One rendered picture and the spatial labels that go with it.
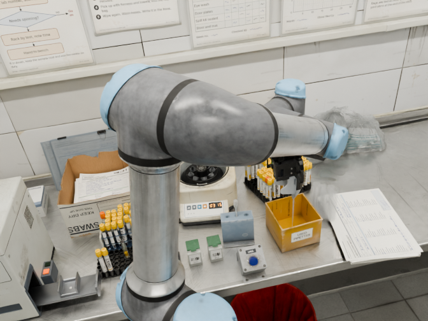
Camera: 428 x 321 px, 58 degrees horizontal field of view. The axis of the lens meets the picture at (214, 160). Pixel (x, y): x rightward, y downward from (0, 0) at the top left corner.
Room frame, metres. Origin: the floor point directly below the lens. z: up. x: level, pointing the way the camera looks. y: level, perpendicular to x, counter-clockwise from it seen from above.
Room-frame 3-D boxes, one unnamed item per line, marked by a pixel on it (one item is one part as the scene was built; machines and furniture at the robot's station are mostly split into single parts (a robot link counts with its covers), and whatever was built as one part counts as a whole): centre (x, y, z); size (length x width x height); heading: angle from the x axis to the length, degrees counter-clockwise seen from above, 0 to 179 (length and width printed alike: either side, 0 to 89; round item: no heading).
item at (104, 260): (0.82, 0.31, 0.93); 0.17 x 0.09 x 0.11; 98
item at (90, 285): (0.71, 0.46, 0.92); 0.21 x 0.07 x 0.05; 98
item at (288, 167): (0.87, -0.20, 1.19); 0.09 x 0.08 x 0.12; 103
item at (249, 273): (0.77, -0.08, 0.92); 0.13 x 0.07 x 0.08; 8
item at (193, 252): (0.80, 0.09, 0.91); 0.05 x 0.04 x 0.07; 8
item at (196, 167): (1.12, 0.05, 0.97); 0.15 x 0.15 x 0.07
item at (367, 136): (1.35, -0.62, 0.94); 0.20 x 0.17 x 0.14; 81
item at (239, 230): (0.88, -0.05, 0.92); 0.10 x 0.07 x 0.10; 90
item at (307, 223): (0.87, -0.23, 0.93); 0.13 x 0.13 x 0.10; 13
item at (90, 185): (1.11, 0.42, 0.95); 0.29 x 0.25 x 0.15; 8
